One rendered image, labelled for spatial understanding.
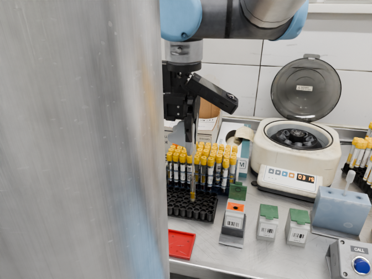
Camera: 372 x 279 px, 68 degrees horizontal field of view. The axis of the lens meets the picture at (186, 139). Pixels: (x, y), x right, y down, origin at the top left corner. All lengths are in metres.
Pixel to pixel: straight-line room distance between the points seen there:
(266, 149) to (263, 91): 0.35
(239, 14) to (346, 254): 0.47
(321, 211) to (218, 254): 0.26
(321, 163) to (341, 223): 0.17
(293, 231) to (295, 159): 0.22
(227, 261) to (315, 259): 0.19
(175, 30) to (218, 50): 0.68
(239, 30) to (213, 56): 0.66
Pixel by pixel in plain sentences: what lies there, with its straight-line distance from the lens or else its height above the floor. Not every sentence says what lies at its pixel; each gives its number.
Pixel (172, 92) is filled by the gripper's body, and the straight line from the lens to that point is 0.58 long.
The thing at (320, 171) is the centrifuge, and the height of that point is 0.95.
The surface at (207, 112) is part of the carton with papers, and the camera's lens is 1.08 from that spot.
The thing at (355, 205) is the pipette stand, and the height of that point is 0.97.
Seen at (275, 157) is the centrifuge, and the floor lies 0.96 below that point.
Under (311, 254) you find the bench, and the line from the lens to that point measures 0.70.
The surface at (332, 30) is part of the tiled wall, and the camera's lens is 1.09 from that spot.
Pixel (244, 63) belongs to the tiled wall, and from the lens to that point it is 1.08.
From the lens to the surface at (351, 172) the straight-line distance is 0.68.
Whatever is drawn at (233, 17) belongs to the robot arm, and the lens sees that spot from 0.42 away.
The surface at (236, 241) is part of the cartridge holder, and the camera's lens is 0.66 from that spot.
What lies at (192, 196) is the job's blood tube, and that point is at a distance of 0.71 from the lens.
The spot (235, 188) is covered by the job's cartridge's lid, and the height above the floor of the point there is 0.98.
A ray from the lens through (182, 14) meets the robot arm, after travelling 0.40.
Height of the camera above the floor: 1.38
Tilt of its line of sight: 28 degrees down
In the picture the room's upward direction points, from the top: straight up
